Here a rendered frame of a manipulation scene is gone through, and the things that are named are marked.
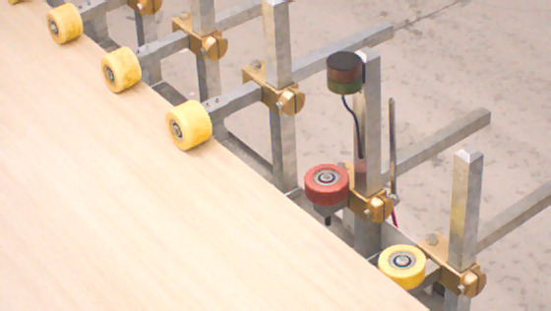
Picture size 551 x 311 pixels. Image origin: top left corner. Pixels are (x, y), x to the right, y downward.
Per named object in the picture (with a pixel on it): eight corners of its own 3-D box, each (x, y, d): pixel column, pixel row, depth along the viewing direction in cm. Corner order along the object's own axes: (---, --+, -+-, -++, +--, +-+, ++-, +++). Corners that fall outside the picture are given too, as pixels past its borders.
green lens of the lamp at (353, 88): (346, 70, 201) (346, 59, 200) (370, 86, 197) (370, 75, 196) (319, 84, 198) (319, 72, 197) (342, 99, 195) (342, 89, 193)
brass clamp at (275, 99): (265, 78, 235) (264, 57, 232) (308, 108, 227) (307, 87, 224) (239, 90, 233) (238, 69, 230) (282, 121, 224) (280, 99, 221)
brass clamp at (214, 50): (194, 29, 252) (193, 9, 248) (231, 54, 243) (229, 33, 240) (170, 39, 249) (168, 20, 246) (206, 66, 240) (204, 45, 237)
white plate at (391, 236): (344, 225, 234) (343, 185, 227) (433, 294, 217) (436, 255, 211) (342, 226, 233) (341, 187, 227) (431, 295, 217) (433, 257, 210)
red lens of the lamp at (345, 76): (346, 58, 200) (346, 47, 198) (370, 73, 196) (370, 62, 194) (319, 71, 197) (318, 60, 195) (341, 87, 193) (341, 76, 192)
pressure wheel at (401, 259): (378, 289, 205) (379, 241, 198) (423, 289, 205) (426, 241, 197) (376, 322, 199) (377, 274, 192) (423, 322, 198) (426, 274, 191)
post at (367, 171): (368, 254, 229) (367, 42, 199) (380, 263, 226) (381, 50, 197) (354, 262, 227) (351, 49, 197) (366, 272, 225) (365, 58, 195)
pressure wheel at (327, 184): (331, 204, 224) (330, 155, 217) (358, 224, 219) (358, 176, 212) (296, 221, 220) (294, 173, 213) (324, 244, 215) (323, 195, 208)
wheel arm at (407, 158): (479, 120, 238) (480, 102, 235) (491, 127, 236) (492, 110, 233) (313, 213, 218) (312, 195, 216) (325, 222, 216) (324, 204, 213)
